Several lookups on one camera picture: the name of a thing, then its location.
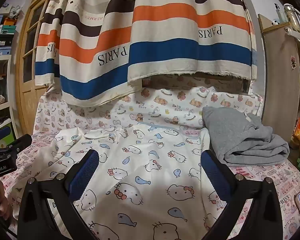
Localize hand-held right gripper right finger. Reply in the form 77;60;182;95
200;149;287;240

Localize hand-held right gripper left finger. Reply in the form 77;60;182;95
17;149;100;240

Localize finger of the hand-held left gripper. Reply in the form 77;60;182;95
0;126;12;145
5;134;32;153

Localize white cat print pants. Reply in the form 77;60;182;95
12;125;230;240

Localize grey folded garment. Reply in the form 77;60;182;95
202;106;290;167

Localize wooden door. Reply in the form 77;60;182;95
15;0;63;108

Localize white shelf unit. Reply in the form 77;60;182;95
0;54;18;136

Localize bear print quilt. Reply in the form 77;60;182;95
35;86;264;133

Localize striped curtain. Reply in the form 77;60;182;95
34;0;65;87
127;0;257;88
250;25;258;82
59;0;143;107

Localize stack of storage boxes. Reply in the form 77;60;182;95
0;15;16;57

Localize wooden cabinet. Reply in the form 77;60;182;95
258;14;300;143

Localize grey plush toy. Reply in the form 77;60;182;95
9;5;23;18

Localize pump bottle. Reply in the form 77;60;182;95
274;3;287;24

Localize glass jar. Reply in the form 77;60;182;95
283;3;300;34

